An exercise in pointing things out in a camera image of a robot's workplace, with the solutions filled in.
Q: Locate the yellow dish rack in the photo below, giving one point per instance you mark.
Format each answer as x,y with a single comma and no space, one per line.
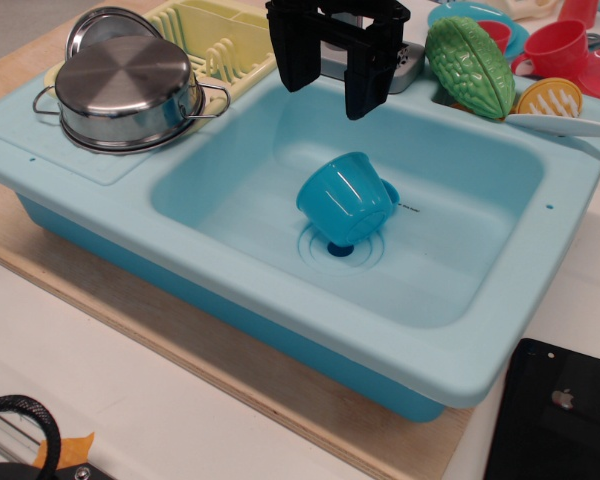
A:
227,42

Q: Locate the white plastic spatula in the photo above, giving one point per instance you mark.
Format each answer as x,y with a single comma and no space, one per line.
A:
556,125

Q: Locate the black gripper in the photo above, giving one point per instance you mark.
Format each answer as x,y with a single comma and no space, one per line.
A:
372,29

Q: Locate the stainless steel lid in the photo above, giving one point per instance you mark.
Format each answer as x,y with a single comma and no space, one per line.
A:
104,23

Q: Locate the stainless steel pot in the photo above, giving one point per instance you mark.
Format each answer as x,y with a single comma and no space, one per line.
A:
129,94

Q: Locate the yellow round scrub brush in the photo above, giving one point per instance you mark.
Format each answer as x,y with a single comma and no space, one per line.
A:
551,96

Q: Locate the small red cup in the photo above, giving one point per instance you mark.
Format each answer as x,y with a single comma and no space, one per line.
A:
499,32

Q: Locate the grey toy faucet base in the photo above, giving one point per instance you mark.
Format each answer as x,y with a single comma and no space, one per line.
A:
410,64

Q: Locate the red cup with handle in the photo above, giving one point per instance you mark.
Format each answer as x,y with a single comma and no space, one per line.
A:
559,49

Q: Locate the black metal bracket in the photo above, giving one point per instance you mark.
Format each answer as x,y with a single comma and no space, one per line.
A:
16,471

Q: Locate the cream plastic toy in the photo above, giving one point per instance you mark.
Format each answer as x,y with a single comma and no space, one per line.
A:
528,9

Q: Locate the tall red cup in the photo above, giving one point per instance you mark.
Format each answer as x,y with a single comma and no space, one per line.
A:
584,11

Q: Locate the black smartphone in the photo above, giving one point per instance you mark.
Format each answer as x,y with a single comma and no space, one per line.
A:
548,424

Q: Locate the light blue toy sink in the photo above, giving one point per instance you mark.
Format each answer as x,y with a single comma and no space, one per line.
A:
422,315

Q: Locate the green toy bitter melon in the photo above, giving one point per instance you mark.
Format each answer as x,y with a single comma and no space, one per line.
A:
470,66

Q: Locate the wooden board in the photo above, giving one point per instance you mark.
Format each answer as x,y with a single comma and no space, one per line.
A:
173,393

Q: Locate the orange tape piece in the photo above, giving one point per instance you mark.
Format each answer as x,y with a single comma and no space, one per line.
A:
74,452

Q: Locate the teal plastic plate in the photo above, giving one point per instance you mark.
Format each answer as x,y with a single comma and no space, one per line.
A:
482,12

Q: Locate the blue plastic cup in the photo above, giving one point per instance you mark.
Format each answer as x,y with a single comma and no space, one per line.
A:
346,199

